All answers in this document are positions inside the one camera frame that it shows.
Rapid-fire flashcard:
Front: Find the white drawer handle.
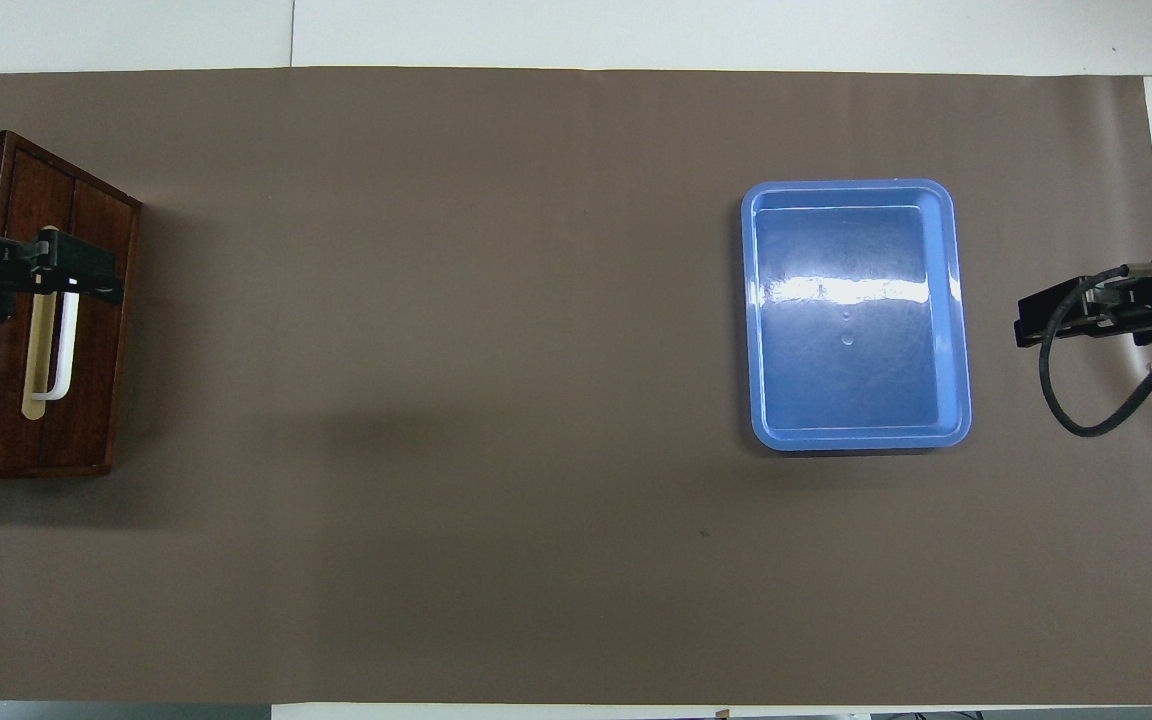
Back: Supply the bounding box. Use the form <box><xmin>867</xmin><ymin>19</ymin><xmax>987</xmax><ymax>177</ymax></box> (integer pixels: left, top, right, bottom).
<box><xmin>41</xmin><ymin>290</ymin><xmax>80</xmax><ymax>403</ymax></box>

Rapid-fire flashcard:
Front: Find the wooden drawer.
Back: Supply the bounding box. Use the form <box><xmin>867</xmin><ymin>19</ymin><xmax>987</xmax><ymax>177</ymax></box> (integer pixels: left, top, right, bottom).
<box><xmin>6</xmin><ymin>135</ymin><xmax>142</xmax><ymax>473</ymax></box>

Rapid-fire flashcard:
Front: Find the blue plastic tray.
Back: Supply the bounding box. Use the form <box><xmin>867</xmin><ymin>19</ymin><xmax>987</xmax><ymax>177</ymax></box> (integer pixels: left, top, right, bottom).
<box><xmin>741</xmin><ymin>179</ymin><xmax>973</xmax><ymax>453</ymax></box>

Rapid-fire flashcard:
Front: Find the brown table mat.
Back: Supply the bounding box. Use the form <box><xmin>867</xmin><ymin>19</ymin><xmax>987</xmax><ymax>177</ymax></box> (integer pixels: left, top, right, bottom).
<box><xmin>0</xmin><ymin>66</ymin><xmax>1152</xmax><ymax>706</ymax></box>

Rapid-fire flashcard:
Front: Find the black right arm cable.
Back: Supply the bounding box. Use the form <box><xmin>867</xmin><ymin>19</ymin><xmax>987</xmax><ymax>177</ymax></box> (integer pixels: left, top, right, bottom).
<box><xmin>1038</xmin><ymin>262</ymin><xmax>1152</xmax><ymax>438</ymax></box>

